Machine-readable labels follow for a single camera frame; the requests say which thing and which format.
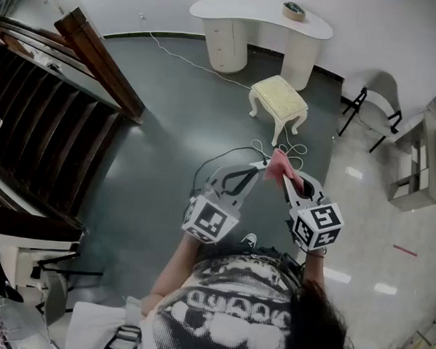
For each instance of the white chair with black frame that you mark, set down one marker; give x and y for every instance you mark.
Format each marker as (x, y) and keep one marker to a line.
(378, 109)
(55, 282)

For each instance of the red floor tape strip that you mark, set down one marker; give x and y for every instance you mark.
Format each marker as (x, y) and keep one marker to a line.
(405, 250)

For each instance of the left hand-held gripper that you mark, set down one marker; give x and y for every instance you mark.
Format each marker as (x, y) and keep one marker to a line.
(210, 221)

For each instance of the person's black white shoe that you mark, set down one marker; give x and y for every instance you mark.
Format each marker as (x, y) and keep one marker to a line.
(249, 240)

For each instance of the white power strip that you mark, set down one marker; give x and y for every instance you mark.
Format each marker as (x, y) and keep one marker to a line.
(258, 165)

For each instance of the person's left forearm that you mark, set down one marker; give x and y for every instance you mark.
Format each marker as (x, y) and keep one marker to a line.
(174, 270)

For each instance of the pink cloth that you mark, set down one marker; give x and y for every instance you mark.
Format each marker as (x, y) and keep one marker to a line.
(278, 166)

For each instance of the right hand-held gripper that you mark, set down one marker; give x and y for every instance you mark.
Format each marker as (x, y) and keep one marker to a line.
(317, 224)

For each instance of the cream upholstered stool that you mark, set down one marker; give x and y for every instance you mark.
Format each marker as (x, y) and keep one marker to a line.
(278, 96)

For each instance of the beige bowl with green contents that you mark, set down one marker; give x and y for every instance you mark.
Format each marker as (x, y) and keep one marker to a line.
(294, 10)

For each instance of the grey shelving unit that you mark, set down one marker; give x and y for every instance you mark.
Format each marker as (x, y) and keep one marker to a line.
(419, 162)

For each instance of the person's right forearm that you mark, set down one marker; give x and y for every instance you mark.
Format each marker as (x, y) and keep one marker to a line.
(314, 266)

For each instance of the black and white printed shirt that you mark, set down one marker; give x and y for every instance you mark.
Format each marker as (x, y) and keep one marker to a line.
(234, 280)

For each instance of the white curved desk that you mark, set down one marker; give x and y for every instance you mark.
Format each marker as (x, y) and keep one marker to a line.
(259, 10)

